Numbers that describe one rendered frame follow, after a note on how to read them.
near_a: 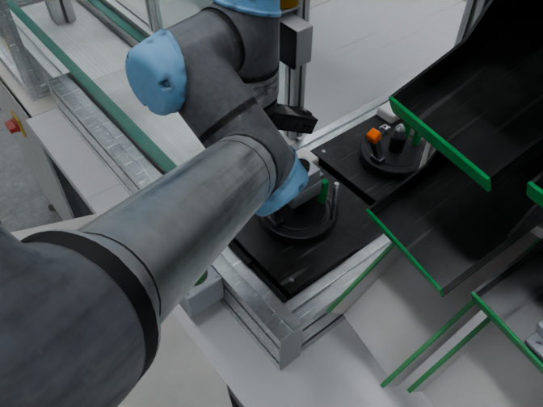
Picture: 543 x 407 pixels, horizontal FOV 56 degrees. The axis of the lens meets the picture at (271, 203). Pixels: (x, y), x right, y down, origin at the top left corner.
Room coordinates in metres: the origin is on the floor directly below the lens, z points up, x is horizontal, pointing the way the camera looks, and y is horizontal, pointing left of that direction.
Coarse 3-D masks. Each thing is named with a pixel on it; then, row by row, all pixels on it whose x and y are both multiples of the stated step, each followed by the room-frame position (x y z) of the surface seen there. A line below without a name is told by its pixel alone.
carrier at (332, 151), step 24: (384, 120) 0.89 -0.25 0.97; (336, 144) 0.81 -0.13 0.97; (360, 144) 0.79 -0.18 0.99; (384, 144) 0.79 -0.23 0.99; (408, 144) 0.79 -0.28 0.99; (336, 168) 0.74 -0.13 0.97; (360, 168) 0.74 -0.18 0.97; (384, 168) 0.72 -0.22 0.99; (408, 168) 0.72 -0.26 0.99; (360, 192) 0.68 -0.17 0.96; (384, 192) 0.67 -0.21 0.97
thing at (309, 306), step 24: (384, 96) 1.00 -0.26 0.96; (336, 120) 0.90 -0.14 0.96; (360, 120) 0.90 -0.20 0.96; (312, 144) 0.82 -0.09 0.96; (384, 240) 0.56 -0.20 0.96; (360, 264) 0.52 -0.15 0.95; (312, 288) 0.46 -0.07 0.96; (336, 288) 0.46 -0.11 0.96; (312, 312) 0.42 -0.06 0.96; (312, 336) 0.42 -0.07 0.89
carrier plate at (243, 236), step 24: (360, 216) 0.61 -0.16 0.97; (240, 240) 0.56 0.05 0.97; (264, 240) 0.56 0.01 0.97; (336, 240) 0.56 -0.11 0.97; (360, 240) 0.56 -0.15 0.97; (264, 264) 0.50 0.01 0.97; (288, 264) 0.50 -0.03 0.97; (312, 264) 0.50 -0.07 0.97; (336, 264) 0.51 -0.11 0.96; (288, 288) 0.46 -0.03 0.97
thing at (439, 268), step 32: (448, 160) 0.46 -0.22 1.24; (416, 192) 0.43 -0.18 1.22; (448, 192) 0.42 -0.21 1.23; (480, 192) 0.41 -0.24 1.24; (512, 192) 0.40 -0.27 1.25; (384, 224) 0.40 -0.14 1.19; (416, 224) 0.39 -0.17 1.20; (448, 224) 0.38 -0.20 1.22; (480, 224) 0.37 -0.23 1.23; (512, 224) 0.36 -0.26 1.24; (416, 256) 0.35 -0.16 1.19; (448, 256) 0.34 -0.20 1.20; (480, 256) 0.32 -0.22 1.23; (448, 288) 0.30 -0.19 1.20
